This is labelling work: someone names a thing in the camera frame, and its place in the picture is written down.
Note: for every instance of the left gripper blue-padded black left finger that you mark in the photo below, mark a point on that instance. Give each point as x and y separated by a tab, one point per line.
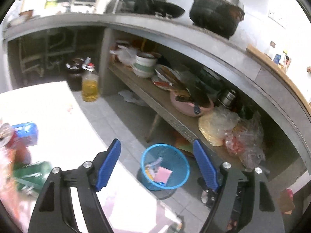
69	197

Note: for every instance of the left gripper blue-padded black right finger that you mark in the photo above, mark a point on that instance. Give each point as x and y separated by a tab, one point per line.
239	200

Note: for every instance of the blue toothpaste box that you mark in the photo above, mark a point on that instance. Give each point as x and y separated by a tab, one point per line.
27	132

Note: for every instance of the blue mesh trash basket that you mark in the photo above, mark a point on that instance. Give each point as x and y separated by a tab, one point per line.
166	156

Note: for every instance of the concrete kitchen counter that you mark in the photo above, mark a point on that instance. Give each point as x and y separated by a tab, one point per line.
213	51

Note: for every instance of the green-label clear plastic bottle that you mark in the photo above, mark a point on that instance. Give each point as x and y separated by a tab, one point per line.
30	179

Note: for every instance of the red soda can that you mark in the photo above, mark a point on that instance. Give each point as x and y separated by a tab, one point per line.
14	145

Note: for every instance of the red contents plastic bag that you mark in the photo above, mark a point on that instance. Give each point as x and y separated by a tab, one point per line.
246	141

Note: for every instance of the yellow bag of food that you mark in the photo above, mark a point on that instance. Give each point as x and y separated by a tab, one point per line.
216	123

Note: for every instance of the pink paper in basket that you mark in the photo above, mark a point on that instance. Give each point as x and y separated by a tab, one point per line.
162	175

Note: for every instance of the small steel cup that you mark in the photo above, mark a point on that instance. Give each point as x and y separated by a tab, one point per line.
227	98

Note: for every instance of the wooden shelf board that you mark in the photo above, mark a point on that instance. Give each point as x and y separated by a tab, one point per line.
159	101

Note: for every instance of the yellow cooking oil bottle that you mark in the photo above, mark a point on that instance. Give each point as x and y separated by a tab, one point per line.
90	83

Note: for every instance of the pink plastic basin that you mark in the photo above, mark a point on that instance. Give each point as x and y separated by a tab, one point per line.
188	108

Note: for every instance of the dark jar on floor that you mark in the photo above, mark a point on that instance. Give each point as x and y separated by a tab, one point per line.
74	72

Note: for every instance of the wooden cutting board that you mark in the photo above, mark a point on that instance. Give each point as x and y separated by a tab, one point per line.
281	76

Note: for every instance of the stacked plates on shelf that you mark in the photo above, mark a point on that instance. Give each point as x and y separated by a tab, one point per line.
161	80

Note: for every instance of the white plastic bag on shelf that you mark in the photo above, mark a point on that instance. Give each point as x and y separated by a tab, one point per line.
126	55

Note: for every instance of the stacked white green bowls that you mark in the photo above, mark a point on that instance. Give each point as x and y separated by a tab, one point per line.
144	66

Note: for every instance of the black cooking pot with lid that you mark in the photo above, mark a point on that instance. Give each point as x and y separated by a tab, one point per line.
219	16

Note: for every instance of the black frying pan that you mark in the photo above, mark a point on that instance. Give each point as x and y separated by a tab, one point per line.
164	9

